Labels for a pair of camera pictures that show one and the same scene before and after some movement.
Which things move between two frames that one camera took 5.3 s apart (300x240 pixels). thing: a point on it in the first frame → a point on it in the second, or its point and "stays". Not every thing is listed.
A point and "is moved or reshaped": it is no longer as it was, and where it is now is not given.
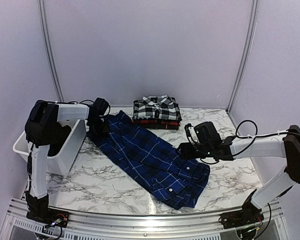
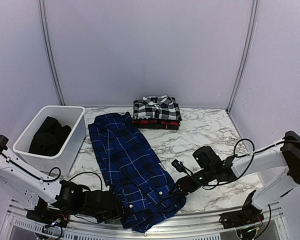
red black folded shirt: [157, 124] stays
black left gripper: [105, 130] → [116, 214]
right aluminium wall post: [254, 9] stays
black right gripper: [186, 153] → [181, 182]
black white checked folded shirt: [160, 107] stays
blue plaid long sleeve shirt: [154, 161] is moved or reshaped
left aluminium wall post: [42, 8] stays
